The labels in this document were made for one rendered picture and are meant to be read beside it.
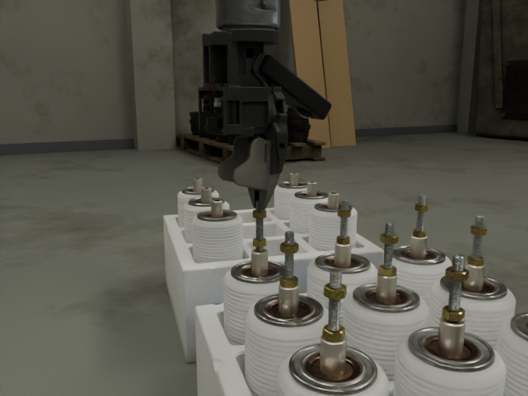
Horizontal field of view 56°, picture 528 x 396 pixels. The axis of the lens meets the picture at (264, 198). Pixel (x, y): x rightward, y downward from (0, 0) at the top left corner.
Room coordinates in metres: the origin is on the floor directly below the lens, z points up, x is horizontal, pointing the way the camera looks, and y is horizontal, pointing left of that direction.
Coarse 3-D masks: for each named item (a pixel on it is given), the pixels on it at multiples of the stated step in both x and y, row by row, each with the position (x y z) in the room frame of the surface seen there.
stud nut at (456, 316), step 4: (444, 308) 0.42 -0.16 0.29; (448, 308) 0.42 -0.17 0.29; (460, 308) 0.42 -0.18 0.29; (444, 312) 0.42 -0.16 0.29; (448, 312) 0.41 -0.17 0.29; (452, 312) 0.41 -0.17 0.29; (456, 312) 0.41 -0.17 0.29; (460, 312) 0.41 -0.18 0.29; (464, 312) 0.42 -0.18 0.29; (444, 316) 0.42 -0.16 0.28; (448, 316) 0.41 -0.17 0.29; (452, 316) 0.41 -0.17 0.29; (456, 316) 0.41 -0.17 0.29; (460, 316) 0.41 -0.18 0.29; (452, 320) 0.41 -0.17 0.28; (456, 320) 0.41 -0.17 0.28; (460, 320) 0.41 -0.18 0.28
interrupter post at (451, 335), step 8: (440, 320) 0.42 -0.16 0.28; (440, 328) 0.42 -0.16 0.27; (448, 328) 0.41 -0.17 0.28; (456, 328) 0.41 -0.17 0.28; (464, 328) 0.41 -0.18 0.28; (440, 336) 0.42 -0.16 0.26; (448, 336) 0.41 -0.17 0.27; (456, 336) 0.41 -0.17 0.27; (440, 344) 0.41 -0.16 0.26; (448, 344) 0.41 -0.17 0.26; (456, 344) 0.41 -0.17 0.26; (448, 352) 0.41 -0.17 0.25; (456, 352) 0.41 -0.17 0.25
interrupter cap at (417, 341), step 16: (416, 336) 0.44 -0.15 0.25; (432, 336) 0.44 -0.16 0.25; (464, 336) 0.44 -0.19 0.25; (416, 352) 0.41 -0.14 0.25; (432, 352) 0.41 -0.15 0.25; (464, 352) 0.41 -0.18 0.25; (480, 352) 0.41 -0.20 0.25; (448, 368) 0.38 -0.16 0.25; (464, 368) 0.38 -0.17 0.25; (480, 368) 0.38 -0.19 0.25
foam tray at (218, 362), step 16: (208, 320) 0.62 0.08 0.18; (208, 336) 0.57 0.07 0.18; (224, 336) 0.57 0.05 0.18; (208, 352) 0.55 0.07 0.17; (224, 352) 0.54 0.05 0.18; (240, 352) 0.54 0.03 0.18; (208, 368) 0.55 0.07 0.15; (224, 368) 0.50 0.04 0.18; (240, 368) 0.53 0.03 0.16; (208, 384) 0.56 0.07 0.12; (224, 384) 0.47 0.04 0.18; (240, 384) 0.47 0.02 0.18
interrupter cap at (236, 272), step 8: (240, 264) 0.63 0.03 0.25; (248, 264) 0.63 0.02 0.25; (272, 264) 0.63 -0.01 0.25; (280, 264) 0.63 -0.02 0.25; (232, 272) 0.60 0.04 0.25; (240, 272) 0.61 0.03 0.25; (248, 272) 0.61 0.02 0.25; (272, 272) 0.61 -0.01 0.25; (280, 272) 0.61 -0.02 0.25; (240, 280) 0.58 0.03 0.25; (248, 280) 0.58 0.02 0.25; (256, 280) 0.58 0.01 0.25; (264, 280) 0.58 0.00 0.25; (272, 280) 0.58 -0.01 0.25
